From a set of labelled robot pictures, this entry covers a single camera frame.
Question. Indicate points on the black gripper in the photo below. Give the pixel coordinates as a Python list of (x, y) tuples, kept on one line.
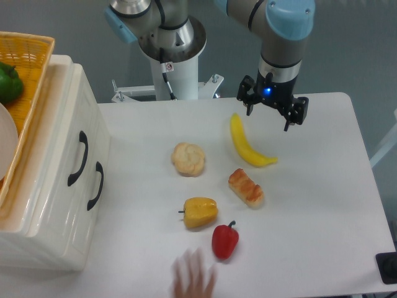
[(276, 95)]

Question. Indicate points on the red bell pepper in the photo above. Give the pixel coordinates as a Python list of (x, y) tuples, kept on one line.
[(224, 240)]

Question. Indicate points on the white drawer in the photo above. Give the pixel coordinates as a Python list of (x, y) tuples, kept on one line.
[(81, 140)]

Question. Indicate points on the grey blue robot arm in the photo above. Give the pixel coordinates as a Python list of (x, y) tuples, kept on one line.
[(282, 26)]

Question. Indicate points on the white drawer cabinet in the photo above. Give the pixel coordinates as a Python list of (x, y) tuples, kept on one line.
[(18, 249)]

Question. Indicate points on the blurred human hand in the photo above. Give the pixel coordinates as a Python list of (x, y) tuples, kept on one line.
[(190, 277)]

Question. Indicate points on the yellow banana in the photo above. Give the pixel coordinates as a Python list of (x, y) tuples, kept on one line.
[(243, 148)]

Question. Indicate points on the glazed bread loaf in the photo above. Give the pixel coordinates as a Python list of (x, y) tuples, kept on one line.
[(246, 189)]

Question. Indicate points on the round bread bun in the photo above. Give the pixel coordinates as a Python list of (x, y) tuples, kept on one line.
[(188, 159)]

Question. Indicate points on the yellow bell pepper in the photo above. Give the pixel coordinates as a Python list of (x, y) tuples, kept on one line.
[(199, 211)]

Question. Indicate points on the black device at edge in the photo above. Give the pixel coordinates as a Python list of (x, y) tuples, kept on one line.
[(387, 263)]

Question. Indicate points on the yellow woven basket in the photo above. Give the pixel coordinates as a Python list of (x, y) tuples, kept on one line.
[(30, 54)]

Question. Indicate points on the green bell pepper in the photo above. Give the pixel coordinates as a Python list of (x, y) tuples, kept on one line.
[(11, 85)]

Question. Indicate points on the white round plate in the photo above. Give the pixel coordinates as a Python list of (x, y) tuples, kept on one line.
[(8, 140)]

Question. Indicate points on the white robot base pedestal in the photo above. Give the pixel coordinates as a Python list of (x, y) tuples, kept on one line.
[(173, 57)]

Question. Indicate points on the white frame bar right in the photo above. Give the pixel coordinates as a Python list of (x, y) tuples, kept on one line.
[(384, 146)]

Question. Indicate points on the bottom drawer black handle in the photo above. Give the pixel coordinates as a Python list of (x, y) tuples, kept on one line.
[(98, 183)]

